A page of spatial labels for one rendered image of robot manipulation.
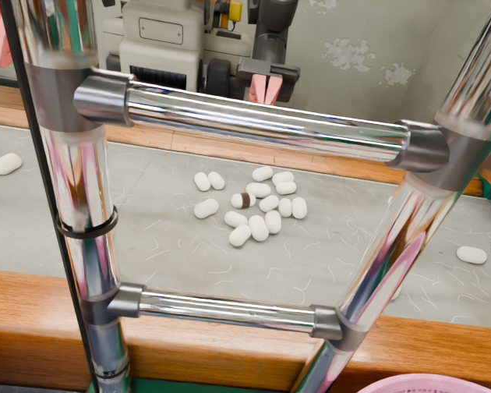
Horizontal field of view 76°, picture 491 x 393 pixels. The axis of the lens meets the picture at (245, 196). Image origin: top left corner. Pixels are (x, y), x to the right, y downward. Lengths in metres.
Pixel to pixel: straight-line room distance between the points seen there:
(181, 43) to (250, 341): 0.88
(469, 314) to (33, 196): 0.53
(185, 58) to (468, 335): 0.87
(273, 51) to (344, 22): 1.95
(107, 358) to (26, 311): 0.10
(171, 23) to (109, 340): 0.89
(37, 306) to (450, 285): 0.44
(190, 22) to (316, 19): 1.54
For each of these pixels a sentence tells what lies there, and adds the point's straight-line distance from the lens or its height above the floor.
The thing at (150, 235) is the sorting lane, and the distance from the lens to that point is 0.39.
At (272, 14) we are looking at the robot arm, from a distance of 0.55.
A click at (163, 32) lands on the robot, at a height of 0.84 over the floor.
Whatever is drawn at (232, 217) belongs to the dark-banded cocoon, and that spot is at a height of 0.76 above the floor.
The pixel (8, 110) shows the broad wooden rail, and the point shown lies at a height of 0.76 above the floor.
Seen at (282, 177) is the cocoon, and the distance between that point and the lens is 0.49.
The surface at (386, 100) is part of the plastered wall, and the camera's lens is 2.73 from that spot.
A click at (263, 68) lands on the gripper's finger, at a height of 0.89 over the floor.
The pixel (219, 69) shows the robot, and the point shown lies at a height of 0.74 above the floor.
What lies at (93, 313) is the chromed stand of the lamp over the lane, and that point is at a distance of 0.20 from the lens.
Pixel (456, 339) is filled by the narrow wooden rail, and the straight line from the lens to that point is 0.37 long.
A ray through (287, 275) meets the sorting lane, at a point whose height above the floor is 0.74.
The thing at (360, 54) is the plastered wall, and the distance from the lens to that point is 2.56.
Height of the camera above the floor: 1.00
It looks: 35 degrees down
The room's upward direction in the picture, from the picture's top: 11 degrees clockwise
